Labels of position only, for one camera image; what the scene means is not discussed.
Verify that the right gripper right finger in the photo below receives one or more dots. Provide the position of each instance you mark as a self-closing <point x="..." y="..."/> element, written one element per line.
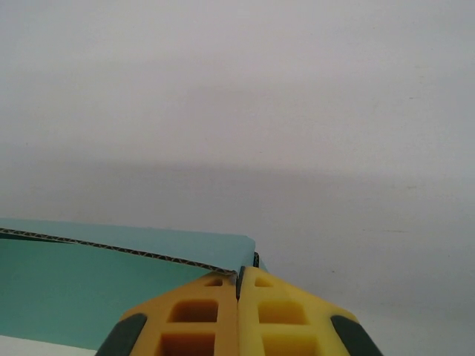
<point x="282" y="322"/>

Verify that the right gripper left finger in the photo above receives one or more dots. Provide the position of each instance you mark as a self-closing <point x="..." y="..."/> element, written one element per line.
<point x="222" y="326"/>

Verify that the teal cardboard box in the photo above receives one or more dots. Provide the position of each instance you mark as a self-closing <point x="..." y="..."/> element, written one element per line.
<point x="74" y="282"/>

